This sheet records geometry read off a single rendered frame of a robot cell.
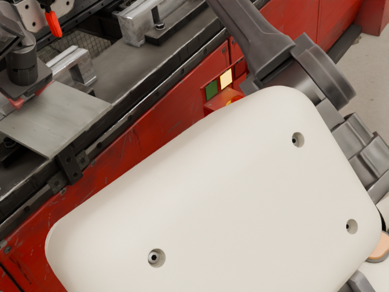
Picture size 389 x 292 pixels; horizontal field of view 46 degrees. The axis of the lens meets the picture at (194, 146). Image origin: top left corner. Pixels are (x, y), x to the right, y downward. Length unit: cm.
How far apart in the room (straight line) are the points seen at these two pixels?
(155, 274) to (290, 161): 11
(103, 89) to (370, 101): 162
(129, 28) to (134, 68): 13
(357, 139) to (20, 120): 73
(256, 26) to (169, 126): 87
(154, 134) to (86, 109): 42
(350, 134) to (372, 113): 196
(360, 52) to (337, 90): 238
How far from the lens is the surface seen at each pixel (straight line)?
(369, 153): 51
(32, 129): 100
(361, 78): 269
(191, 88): 146
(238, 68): 134
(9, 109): 107
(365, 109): 249
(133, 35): 138
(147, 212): 26
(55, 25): 111
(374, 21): 302
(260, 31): 59
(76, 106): 102
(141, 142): 134
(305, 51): 55
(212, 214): 27
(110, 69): 133
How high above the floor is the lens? 159
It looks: 44 degrees down
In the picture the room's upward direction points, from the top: 10 degrees counter-clockwise
